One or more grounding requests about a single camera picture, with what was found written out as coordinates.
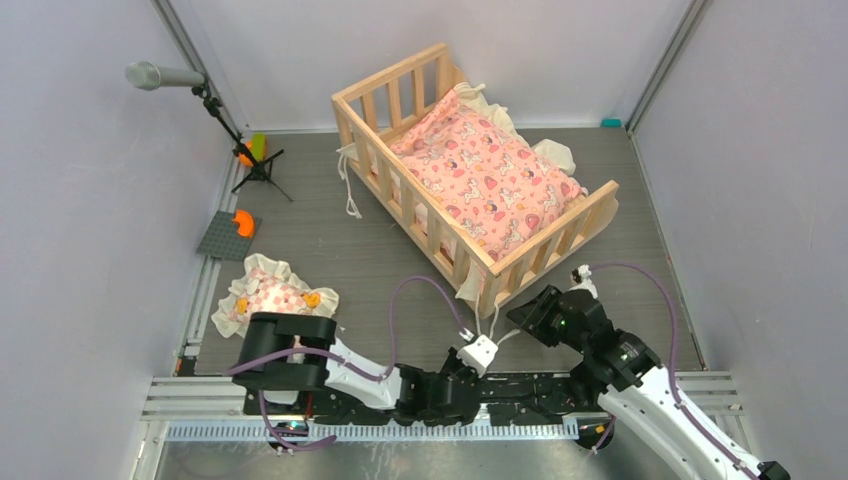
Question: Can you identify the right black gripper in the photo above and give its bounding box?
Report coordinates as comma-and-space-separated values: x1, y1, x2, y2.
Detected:
505, 284, 588, 354

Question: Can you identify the pink printed cushion with ties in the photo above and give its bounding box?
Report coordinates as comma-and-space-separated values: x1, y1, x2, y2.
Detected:
336, 82, 588, 349

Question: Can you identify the wooden slatted pet bed frame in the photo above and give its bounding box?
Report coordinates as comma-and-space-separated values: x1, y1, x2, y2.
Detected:
332, 43, 619, 316

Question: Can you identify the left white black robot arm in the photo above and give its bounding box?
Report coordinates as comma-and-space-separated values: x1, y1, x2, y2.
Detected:
226, 312, 481, 426

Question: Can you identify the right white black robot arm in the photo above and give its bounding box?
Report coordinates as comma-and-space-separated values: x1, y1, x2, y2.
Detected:
506, 286, 790, 479

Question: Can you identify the teal small block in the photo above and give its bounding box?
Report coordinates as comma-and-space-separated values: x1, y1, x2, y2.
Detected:
600, 118, 623, 128

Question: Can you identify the small checkered ruffled pillow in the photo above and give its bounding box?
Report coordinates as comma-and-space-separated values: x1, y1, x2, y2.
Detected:
211, 253, 340, 338

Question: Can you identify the orange curved toy piece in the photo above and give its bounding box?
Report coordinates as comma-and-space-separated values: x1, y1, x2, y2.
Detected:
232, 209, 257, 238

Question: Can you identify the grey building plate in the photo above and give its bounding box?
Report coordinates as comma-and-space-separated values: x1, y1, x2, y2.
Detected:
196, 210, 262, 261

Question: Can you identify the orange green toy ball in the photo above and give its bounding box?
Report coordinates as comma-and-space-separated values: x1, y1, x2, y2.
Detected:
238, 133, 268, 168

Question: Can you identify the silver microphone on tripod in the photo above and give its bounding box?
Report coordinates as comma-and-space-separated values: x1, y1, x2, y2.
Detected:
124, 61, 293, 202

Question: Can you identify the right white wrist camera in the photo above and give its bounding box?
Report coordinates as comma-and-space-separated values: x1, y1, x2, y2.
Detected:
569, 264, 598, 300

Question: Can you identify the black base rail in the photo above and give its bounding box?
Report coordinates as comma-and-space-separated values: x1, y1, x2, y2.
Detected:
279, 373, 595, 427

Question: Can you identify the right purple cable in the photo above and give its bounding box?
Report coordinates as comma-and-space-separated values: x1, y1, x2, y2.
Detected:
586, 262, 763, 480

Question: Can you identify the purple cable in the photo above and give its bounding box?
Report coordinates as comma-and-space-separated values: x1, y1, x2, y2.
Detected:
586, 262, 763, 480
228, 275, 475, 453

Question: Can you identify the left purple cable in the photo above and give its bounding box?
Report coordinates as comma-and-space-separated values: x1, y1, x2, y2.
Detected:
228, 275, 475, 453

